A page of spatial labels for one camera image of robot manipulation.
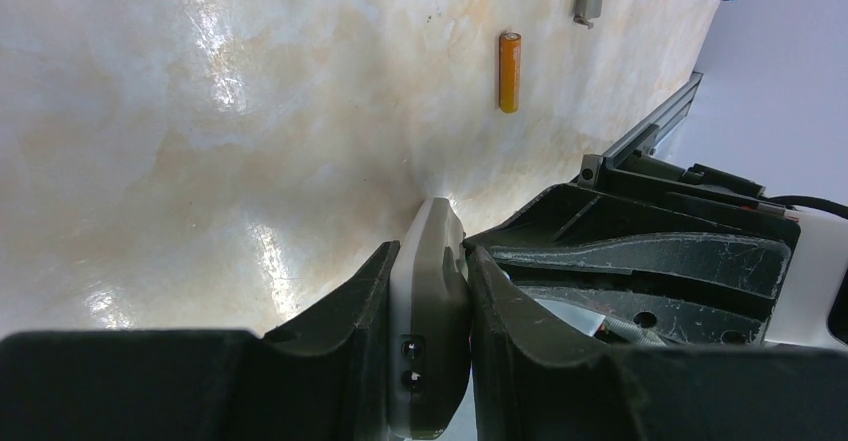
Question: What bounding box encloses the white remote control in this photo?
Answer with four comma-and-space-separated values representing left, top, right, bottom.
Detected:
387, 198, 472, 439

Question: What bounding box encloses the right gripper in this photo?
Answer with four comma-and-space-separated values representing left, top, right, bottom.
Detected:
465, 184, 847, 351

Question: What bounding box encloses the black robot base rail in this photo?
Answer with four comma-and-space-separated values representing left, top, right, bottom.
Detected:
573, 72, 786, 216

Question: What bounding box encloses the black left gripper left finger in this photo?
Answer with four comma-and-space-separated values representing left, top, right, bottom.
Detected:
1, 241, 399, 440

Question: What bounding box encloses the orange battery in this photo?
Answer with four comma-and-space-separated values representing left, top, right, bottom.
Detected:
498, 32, 522, 114

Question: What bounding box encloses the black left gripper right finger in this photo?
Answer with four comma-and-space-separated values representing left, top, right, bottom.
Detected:
468, 248, 847, 440

